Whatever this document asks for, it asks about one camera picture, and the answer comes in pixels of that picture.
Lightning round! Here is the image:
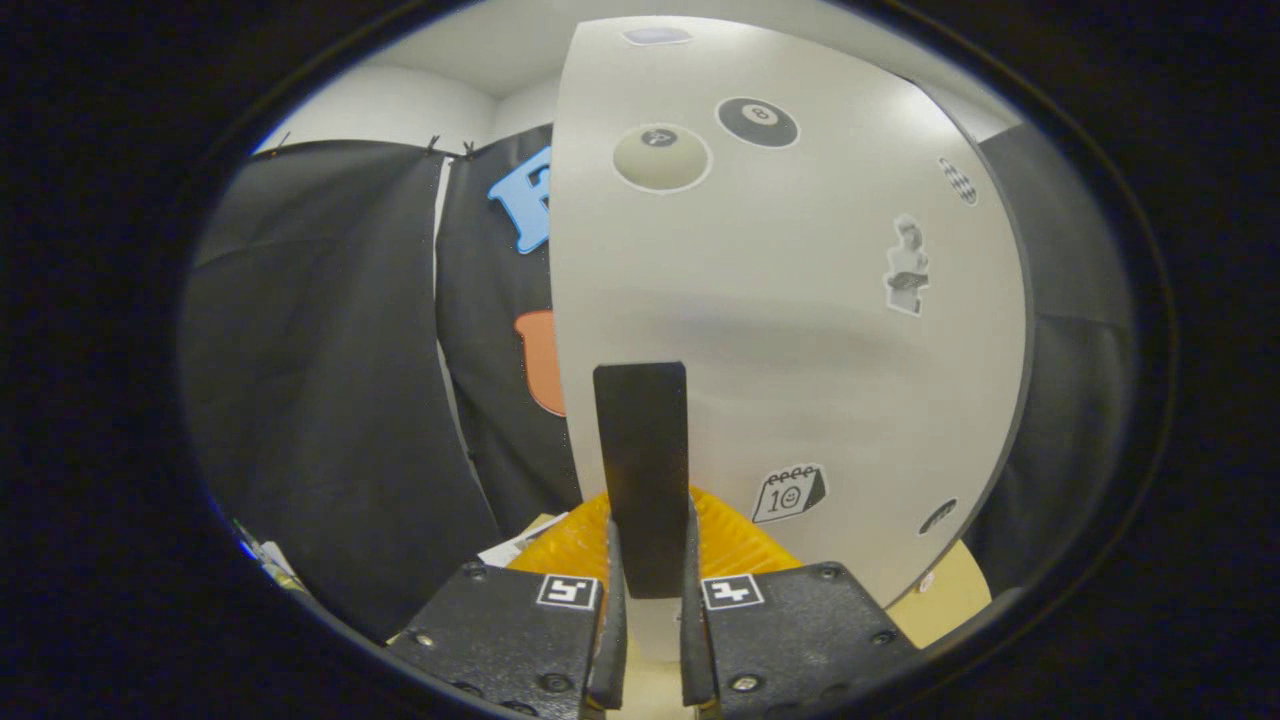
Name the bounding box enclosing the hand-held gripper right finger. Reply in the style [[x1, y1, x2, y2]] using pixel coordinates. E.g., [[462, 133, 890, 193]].
[[680, 487, 922, 720]]

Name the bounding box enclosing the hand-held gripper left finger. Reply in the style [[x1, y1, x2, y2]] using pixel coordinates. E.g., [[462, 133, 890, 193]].
[[385, 490, 630, 717]]

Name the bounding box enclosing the black door handle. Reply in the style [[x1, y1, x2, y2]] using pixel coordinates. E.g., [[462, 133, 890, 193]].
[[593, 362, 691, 599]]

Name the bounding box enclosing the white book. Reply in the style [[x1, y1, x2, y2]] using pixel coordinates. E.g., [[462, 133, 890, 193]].
[[478, 515, 561, 568]]

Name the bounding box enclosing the black backdrop cloth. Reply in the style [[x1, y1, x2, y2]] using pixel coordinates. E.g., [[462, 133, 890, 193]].
[[180, 125, 1138, 641]]

